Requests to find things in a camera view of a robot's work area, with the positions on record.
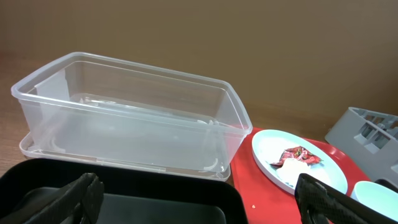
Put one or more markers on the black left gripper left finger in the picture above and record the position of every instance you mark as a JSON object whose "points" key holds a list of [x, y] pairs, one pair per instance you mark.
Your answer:
{"points": [[79, 201]]}

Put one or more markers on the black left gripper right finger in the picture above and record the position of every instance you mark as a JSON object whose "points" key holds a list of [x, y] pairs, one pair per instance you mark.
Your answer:
{"points": [[318, 203]]}

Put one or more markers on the white napkin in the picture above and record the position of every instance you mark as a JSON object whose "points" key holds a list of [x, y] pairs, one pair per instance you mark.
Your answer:
{"points": [[292, 168]]}

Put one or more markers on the red snack wrapper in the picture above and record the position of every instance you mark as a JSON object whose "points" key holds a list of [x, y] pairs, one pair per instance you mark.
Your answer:
{"points": [[298, 153]]}

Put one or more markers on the light blue plate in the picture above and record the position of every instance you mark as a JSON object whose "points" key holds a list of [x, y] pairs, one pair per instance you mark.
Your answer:
{"points": [[268, 145]]}

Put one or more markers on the light blue bowl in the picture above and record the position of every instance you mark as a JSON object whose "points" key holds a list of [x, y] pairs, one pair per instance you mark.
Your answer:
{"points": [[377, 197]]}

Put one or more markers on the grey dishwasher rack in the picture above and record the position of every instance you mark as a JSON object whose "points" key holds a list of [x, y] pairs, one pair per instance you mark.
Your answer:
{"points": [[370, 139]]}

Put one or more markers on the clear plastic waste bin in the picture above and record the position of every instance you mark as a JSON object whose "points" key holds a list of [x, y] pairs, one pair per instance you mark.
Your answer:
{"points": [[99, 110]]}

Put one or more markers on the black plastic tray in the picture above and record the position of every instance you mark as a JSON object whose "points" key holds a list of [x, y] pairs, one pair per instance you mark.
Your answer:
{"points": [[130, 196]]}

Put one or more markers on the red serving tray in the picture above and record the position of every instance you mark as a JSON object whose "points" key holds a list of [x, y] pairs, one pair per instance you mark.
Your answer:
{"points": [[264, 202]]}

